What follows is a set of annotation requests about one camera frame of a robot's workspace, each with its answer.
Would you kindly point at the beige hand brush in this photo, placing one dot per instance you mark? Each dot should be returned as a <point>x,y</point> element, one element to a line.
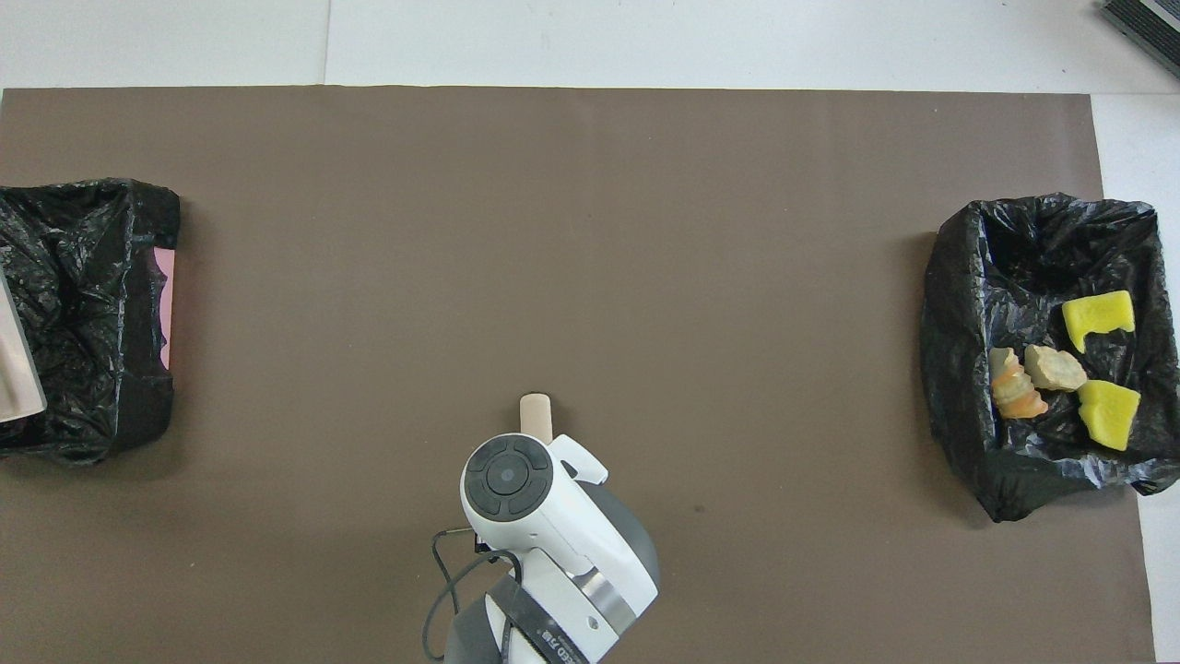
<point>536,415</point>

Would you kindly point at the toy croissant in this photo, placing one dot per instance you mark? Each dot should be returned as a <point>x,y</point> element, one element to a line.
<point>1019,397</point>

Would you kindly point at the pale beige foam scrap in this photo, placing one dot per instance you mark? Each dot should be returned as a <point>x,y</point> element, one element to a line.
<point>1056,369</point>

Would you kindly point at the yellow notched sponge piece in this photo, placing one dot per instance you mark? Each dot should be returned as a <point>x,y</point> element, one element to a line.
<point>1097,314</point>

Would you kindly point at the green and yellow sponge piece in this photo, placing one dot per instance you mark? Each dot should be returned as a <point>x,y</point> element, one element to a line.
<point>1109,415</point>

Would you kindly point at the beige plastic dustpan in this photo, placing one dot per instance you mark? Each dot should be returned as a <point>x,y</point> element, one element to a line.
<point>18,369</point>

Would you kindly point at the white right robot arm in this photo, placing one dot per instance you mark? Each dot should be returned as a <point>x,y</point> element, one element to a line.
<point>507,480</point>

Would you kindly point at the black bag lined pink bin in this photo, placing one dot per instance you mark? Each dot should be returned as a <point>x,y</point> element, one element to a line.
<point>92,323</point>

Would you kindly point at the brown paper table mat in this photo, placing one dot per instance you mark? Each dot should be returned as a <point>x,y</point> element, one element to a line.
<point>590,138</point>

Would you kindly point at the dark ribbed device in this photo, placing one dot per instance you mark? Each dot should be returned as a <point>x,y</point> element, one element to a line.
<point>1152,23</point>

